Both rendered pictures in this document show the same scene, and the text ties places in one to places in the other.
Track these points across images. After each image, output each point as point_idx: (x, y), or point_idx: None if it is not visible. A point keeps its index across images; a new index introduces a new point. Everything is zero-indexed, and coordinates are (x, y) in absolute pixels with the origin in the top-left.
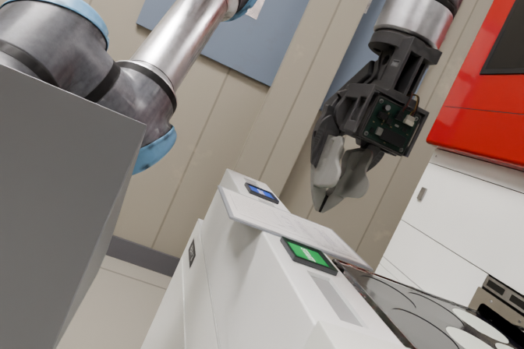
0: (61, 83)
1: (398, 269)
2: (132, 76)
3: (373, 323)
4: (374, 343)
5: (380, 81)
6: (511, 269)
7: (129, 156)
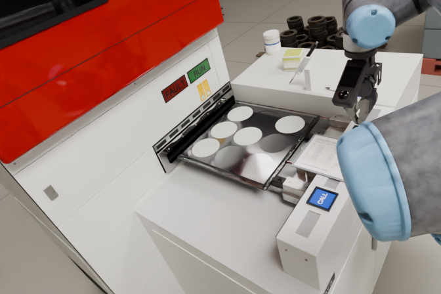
0: None
1: (105, 231)
2: None
3: None
4: (379, 102)
5: (371, 63)
6: (157, 130)
7: None
